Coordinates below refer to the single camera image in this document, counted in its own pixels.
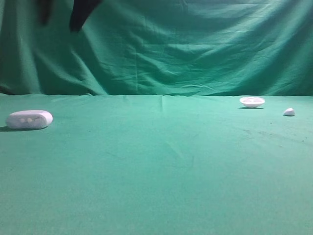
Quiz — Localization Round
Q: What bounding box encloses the small white earbud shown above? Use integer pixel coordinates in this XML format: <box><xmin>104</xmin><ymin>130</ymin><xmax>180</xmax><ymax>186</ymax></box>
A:
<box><xmin>283</xmin><ymin>108</ymin><xmax>295</xmax><ymax>117</ymax></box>

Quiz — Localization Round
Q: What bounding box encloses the green table cloth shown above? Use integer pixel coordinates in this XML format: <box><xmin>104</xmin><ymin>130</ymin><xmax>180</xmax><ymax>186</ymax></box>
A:
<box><xmin>0</xmin><ymin>95</ymin><xmax>313</xmax><ymax>235</ymax></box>

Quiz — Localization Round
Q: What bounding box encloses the white earphone case lid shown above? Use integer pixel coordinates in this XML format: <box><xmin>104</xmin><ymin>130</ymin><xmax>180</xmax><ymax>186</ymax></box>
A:
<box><xmin>239</xmin><ymin>96</ymin><xmax>265</xmax><ymax>108</ymax></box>

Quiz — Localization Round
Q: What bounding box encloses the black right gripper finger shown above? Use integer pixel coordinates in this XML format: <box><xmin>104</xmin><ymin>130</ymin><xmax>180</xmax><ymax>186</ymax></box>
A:
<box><xmin>39</xmin><ymin>0</ymin><xmax>54</xmax><ymax>25</ymax></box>

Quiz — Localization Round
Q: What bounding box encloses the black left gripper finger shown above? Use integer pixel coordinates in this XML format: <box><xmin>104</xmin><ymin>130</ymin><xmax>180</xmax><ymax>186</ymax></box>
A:
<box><xmin>69</xmin><ymin>0</ymin><xmax>102</xmax><ymax>32</ymax></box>

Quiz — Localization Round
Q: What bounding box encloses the green backdrop cloth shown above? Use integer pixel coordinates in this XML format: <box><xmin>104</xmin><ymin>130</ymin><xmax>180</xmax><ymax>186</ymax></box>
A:
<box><xmin>0</xmin><ymin>0</ymin><xmax>313</xmax><ymax>96</ymax></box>

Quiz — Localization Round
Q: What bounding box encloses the white bluetooth earphone case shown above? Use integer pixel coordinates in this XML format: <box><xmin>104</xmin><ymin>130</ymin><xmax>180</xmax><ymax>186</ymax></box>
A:
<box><xmin>5</xmin><ymin>110</ymin><xmax>53</xmax><ymax>130</ymax></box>

